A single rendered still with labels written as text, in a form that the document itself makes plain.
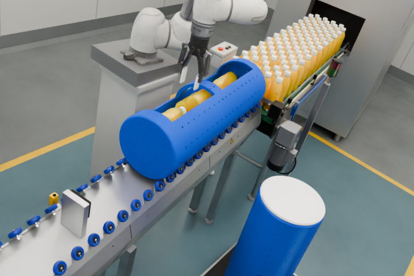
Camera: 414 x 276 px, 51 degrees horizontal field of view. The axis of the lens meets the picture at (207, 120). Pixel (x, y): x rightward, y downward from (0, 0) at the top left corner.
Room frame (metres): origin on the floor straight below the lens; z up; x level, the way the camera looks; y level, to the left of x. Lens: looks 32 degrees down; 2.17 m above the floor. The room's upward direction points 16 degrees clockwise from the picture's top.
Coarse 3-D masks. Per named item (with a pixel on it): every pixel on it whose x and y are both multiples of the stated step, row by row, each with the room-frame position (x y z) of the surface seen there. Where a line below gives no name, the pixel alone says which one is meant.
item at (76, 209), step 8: (64, 192) 1.03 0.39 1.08; (72, 192) 1.04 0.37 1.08; (64, 200) 1.03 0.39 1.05; (72, 200) 1.01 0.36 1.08; (80, 200) 1.02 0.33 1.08; (88, 200) 1.03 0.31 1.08; (64, 208) 1.02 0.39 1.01; (72, 208) 1.01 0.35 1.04; (80, 208) 1.00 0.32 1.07; (88, 208) 1.01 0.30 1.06; (64, 216) 1.02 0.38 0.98; (72, 216) 1.01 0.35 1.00; (80, 216) 1.00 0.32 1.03; (88, 216) 1.02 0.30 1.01; (64, 224) 1.02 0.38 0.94; (72, 224) 1.01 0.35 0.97; (80, 224) 0.99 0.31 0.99; (72, 232) 1.01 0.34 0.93; (80, 232) 0.99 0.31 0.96
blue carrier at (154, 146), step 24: (216, 72) 2.17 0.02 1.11; (240, 72) 2.17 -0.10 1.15; (216, 96) 1.71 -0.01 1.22; (240, 96) 1.86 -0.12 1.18; (144, 120) 1.38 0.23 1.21; (168, 120) 1.40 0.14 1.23; (192, 120) 1.49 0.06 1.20; (216, 120) 1.62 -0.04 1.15; (120, 144) 1.41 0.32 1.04; (144, 144) 1.37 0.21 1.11; (168, 144) 1.33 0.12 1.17; (192, 144) 1.43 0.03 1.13; (144, 168) 1.36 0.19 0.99; (168, 168) 1.32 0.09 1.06
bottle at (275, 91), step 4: (272, 84) 2.31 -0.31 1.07; (276, 84) 2.30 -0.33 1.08; (280, 84) 2.30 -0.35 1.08; (272, 88) 2.29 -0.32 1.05; (276, 88) 2.29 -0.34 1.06; (280, 88) 2.29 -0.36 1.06; (268, 92) 2.31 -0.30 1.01; (272, 92) 2.29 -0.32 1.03; (276, 92) 2.28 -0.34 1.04; (280, 92) 2.30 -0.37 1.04; (268, 96) 2.30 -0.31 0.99; (272, 96) 2.28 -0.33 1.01; (276, 96) 2.29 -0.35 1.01; (272, 100) 2.28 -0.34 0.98; (264, 104) 2.30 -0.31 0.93; (264, 108) 2.29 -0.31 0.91; (268, 108) 2.28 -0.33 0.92
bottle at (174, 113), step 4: (172, 108) 1.54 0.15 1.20; (176, 108) 1.55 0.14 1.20; (180, 108) 1.58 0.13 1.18; (164, 112) 1.50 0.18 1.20; (168, 112) 1.50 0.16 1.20; (172, 112) 1.51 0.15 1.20; (176, 112) 1.52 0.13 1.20; (180, 112) 1.54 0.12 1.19; (168, 116) 1.47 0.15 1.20; (172, 116) 1.49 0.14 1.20; (176, 116) 1.50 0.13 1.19; (180, 116) 1.52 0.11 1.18; (172, 120) 1.47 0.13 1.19
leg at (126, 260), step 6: (132, 246) 1.27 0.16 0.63; (126, 252) 1.24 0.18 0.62; (132, 252) 1.25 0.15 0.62; (120, 258) 1.25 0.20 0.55; (126, 258) 1.24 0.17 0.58; (132, 258) 1.26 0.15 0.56; (120, 264) 1.25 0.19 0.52; (126, 264) 1.23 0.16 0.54; (132, 264) 1.27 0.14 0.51; (120, 270) 1.24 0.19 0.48; (126, 270) 1.23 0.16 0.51
